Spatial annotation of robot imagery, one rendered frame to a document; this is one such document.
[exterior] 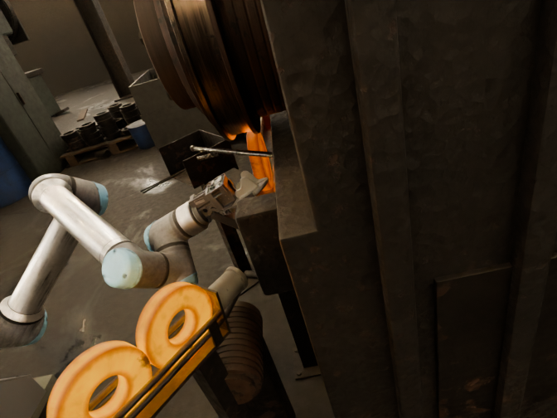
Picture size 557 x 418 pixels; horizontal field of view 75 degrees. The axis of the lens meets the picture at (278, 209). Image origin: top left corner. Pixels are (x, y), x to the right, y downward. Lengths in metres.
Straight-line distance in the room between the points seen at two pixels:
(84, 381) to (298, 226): 0.38
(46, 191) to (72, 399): 0.77
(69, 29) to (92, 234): 11.17
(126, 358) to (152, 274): 0.30
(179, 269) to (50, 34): 11.56
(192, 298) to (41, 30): 11.88
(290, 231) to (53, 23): 11.84
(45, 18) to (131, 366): 11.85
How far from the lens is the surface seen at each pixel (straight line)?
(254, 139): 1.02
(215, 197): 0.94
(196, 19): 0.69
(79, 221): 1.09
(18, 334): 1.72
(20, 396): 1.68
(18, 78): 4.80
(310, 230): 0.53
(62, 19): 12.10
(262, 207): 0.75
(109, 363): 0.64
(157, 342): 0.68
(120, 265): 0.88
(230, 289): 0.77
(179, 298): 0.69
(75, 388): 0.63
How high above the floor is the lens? 1.18
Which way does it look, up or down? 31 degrees down
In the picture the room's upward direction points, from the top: 17 degrees counter-clockwise
